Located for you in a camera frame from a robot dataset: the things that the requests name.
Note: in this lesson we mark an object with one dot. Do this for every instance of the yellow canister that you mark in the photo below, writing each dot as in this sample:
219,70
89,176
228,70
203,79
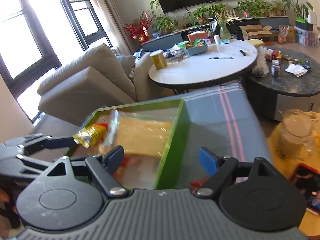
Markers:
158,59

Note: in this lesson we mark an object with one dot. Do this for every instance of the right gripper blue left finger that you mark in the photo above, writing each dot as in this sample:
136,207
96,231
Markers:
103,168

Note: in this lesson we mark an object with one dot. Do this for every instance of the clear bag of crackers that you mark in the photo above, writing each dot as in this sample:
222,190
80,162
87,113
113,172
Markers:
139,133

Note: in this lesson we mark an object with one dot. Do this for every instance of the glass vase with plant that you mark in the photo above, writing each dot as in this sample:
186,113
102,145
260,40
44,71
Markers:
219,26

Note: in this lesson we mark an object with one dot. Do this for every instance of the red flower arrangement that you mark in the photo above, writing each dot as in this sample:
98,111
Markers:
138,30

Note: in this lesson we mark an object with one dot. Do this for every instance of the white round coffee table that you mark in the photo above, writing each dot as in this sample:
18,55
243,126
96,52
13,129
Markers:
199,71

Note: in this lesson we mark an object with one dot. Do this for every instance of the yellow red snack bag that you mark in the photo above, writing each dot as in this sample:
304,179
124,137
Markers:
91,135

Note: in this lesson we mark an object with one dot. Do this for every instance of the blue striped tablecloth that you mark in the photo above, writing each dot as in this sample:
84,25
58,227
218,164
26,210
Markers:
222,120

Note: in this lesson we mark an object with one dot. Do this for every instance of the beige sofa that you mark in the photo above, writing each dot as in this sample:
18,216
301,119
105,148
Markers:
98,78

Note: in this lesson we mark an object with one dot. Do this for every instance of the blue snack tray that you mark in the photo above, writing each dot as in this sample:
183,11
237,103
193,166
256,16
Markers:
197,47

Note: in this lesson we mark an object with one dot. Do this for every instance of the black pen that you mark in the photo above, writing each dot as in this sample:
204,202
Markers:
220,58

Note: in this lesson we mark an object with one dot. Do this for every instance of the green cardboard box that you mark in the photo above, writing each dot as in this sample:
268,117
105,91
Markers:
141,171

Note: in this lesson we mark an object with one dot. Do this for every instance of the dark marble round table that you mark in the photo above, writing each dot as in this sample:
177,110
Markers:
271,96

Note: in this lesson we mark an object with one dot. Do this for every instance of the cardboard box on floor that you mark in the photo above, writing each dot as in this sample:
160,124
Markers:
255,31

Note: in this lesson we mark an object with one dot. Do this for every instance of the smartphone with red case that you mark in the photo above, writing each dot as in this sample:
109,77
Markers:
306,180

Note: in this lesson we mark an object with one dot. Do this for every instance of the person's left hand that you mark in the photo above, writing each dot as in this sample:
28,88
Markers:
4,197

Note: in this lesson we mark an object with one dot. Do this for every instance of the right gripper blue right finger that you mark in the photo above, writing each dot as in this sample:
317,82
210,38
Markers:
220,171

